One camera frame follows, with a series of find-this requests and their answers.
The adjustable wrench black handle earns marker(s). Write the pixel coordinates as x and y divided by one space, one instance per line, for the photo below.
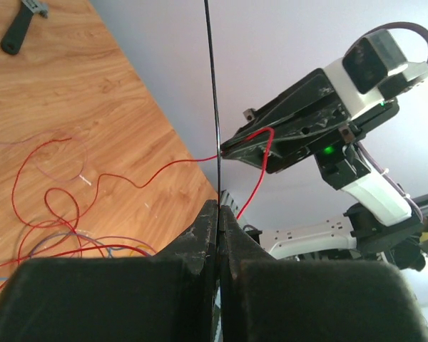
13 39

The black zip tie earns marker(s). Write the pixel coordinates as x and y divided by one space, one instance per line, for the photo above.
215 100

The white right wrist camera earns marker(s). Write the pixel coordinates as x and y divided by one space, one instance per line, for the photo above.
375 70

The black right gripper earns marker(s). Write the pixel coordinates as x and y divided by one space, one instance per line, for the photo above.
310 104

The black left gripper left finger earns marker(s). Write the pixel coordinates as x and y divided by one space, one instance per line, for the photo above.
165 297

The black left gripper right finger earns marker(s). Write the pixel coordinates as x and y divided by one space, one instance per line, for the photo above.
265 299

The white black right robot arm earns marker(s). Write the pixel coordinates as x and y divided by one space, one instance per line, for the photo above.
383 217

